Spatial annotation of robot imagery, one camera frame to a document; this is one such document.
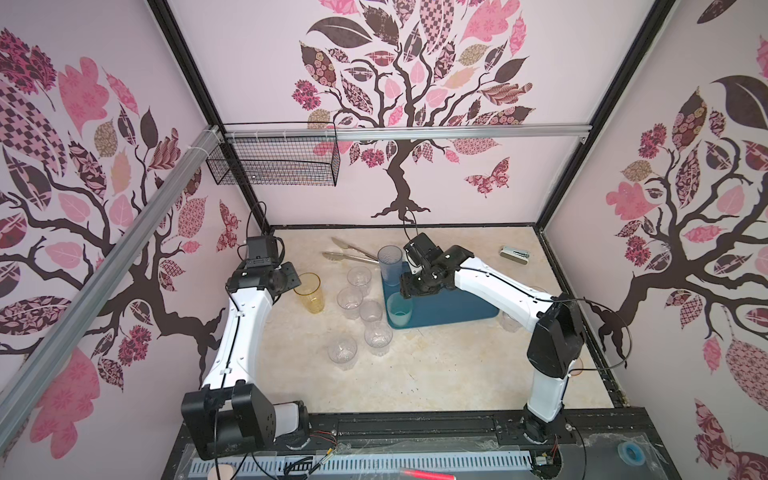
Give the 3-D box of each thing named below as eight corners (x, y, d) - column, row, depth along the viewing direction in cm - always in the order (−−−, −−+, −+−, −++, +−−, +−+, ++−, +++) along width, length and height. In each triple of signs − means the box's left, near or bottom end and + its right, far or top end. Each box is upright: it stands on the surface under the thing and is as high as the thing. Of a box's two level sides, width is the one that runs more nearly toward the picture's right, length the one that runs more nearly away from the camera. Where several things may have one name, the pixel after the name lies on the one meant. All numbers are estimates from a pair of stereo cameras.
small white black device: (498, 255, 114) (500, 250, 112) (502, 247, 117) (503, 243, 115) (525, 265, 111) (528, 261, 109) (528, 258, 113) (531, 253, 111)
